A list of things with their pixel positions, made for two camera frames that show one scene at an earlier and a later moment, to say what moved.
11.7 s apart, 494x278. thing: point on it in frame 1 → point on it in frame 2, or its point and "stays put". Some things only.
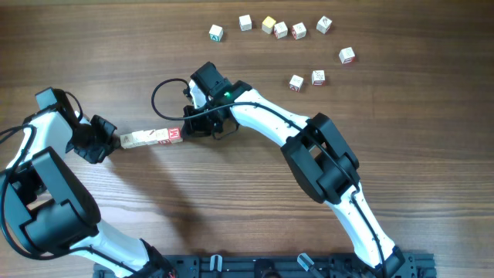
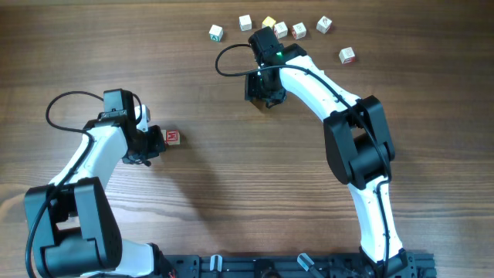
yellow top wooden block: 267,25 stays put
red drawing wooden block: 299,30 stays put
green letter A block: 215,32 stays put
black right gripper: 191,127 → 252,91
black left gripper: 112,143 → 157,147
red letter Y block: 346,55 stays put
